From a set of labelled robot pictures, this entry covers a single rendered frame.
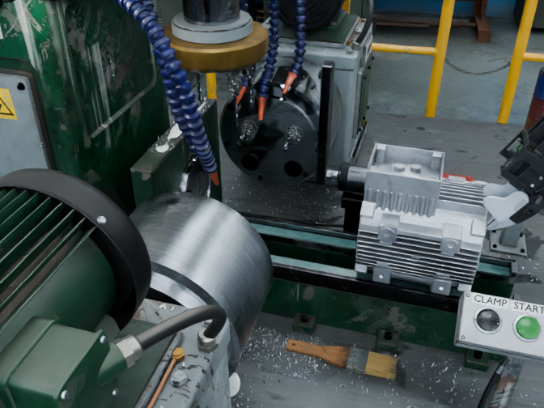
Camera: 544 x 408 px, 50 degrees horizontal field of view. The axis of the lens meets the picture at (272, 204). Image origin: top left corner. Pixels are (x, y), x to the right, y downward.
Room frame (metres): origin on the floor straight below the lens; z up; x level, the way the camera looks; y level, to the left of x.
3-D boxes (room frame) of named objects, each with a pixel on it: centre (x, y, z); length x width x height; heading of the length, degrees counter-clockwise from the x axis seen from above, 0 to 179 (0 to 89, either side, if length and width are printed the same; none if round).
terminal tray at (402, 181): (0.85, -0.23, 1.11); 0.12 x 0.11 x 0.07; 73
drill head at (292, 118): (1.25, -0.03, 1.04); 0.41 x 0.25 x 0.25; 164
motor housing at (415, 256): (0.84, -0.26, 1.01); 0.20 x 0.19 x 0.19; 73
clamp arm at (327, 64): (1.02, -0.10, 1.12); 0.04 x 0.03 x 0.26; 74
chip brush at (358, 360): (0.73, -0.13, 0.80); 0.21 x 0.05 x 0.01; 73
